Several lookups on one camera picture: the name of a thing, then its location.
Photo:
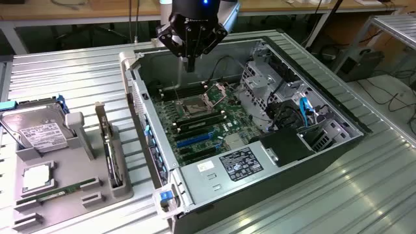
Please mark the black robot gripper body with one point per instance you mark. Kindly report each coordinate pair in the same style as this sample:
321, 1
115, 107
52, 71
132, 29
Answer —
195, 12

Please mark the black graphics card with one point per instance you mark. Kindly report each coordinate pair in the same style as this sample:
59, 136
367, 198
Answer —
111, 146

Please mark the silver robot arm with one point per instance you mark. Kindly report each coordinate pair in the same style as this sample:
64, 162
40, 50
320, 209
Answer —
164, 5

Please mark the metal socket cover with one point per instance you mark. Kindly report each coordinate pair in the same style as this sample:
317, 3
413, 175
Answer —
216, 93

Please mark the metal disk bay cage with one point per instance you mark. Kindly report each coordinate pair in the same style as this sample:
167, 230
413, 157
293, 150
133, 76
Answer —
260, 83

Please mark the CPU socket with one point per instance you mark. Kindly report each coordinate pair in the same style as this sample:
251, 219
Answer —
193, 107

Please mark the wooden desk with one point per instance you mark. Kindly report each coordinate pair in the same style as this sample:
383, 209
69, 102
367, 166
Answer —
81, 11

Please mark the green motherboard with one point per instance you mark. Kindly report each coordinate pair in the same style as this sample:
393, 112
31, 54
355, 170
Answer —
233, 114

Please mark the black installed RAM stick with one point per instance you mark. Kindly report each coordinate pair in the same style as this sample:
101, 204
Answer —
197, 122

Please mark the blue disk caddy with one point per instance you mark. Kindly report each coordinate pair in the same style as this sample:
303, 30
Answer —
63, 103

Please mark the blue expansion slot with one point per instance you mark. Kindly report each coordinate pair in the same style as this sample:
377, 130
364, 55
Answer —
193, 142

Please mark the silver chipset heatsink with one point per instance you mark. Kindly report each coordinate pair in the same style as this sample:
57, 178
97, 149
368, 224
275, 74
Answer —
236, 141

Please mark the black box on floor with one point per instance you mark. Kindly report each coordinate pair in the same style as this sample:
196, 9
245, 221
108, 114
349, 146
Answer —
360, 65

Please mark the black expansion slot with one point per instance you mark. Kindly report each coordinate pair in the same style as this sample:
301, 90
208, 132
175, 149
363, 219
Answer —
197, 153

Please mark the black plastic air shroud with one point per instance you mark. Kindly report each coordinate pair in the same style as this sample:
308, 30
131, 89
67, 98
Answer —
285, 146

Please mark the silver hard disk drive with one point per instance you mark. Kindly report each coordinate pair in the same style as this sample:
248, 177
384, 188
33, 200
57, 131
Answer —
35, 126

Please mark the grey power supply unit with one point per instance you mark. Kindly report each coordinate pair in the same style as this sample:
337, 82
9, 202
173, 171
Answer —
208, 180

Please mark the open black PC case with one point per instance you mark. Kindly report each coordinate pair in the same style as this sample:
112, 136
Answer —
292, 170

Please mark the grey parts rack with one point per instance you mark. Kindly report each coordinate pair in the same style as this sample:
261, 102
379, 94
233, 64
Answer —
64, 170

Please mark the blue case latch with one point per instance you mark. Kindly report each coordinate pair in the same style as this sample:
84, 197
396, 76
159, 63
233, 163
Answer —
165, 196

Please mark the silver CPU chip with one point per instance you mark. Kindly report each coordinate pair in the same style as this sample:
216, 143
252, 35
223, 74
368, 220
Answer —
37, 177

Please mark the green RAM stick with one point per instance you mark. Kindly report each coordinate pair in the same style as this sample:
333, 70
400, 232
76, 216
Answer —
55, 192

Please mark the aluminium frame table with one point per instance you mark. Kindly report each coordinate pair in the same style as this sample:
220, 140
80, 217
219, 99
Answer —
393, 26

